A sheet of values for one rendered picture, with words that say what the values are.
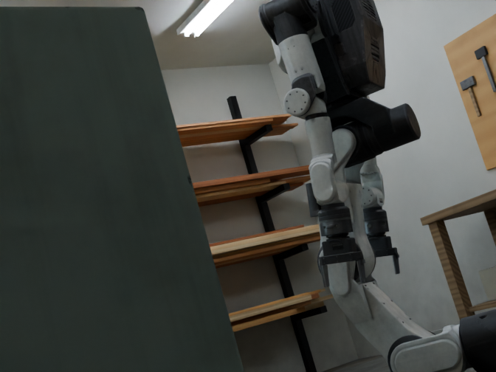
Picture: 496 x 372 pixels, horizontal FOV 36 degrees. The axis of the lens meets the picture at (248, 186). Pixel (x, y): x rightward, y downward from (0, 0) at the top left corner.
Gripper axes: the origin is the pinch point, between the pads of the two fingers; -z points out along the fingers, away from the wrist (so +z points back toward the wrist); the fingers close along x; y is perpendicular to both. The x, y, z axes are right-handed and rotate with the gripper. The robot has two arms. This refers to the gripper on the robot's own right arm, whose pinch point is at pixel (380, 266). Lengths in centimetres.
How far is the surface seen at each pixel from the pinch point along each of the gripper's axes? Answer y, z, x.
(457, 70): -276, 121, 29
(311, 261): -353, 7, 192
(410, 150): -309, 78, 79
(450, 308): -316, -39, 70
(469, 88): -272, 106, 22
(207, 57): -290, 184, 231
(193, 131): -238, 114, 219
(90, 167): 206, 10, -61
